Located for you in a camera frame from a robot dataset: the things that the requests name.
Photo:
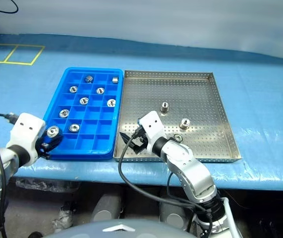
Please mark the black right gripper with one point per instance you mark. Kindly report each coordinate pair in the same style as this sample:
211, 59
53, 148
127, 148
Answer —
141, 141

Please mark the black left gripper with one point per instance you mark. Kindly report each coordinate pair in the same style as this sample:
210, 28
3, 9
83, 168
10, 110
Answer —
40, 146

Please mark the metal roller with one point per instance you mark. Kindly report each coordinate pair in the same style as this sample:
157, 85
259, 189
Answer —
111, 102
63, 113
83, 101
74, 127
115, 79
89, 78
164, 108
100, 90
52, 131
184, 123
73, 88

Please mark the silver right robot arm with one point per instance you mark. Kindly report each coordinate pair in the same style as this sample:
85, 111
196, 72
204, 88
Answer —
193, 171

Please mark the blue compartment tray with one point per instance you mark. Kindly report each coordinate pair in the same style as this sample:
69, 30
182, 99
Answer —
89, 138

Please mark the metal nut lower in steel tray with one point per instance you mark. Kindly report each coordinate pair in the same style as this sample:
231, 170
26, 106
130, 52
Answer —
176, 137

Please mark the perforated steel tray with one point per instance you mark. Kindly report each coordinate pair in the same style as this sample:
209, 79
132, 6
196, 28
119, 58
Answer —
195, 99

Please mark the crumpled clear plastic sheet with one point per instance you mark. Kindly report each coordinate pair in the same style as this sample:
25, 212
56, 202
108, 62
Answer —
47, 184

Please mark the grey rounded shape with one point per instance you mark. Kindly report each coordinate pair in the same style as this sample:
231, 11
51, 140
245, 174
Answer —
173, 213
106, 208

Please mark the crumpled grey wad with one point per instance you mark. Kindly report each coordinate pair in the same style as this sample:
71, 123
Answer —
62, 219

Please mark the grey robot torso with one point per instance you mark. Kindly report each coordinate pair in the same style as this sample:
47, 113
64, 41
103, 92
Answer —
116, 229

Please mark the blue plastic table cover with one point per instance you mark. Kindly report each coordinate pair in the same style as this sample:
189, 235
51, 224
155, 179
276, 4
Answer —
255, 111

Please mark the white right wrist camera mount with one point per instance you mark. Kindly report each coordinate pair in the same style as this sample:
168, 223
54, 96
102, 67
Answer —
152, 124

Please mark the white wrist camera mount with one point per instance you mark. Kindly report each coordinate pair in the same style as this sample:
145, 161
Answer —
152, 124
24, 134

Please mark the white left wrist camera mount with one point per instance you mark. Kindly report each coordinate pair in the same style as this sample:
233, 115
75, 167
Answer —
24, 134

